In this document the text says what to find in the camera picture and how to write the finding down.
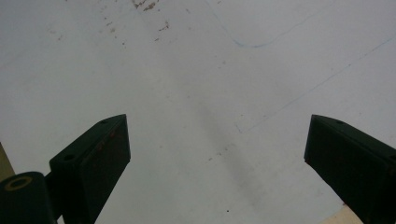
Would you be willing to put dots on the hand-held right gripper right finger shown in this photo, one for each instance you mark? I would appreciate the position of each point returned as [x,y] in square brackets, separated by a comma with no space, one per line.
[358,168]

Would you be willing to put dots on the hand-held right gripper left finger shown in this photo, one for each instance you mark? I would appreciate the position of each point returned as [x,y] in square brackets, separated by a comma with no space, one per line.
[93,168]

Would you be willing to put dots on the white table mat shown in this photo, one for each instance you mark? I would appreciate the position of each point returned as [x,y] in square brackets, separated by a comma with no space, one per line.
[199,99]

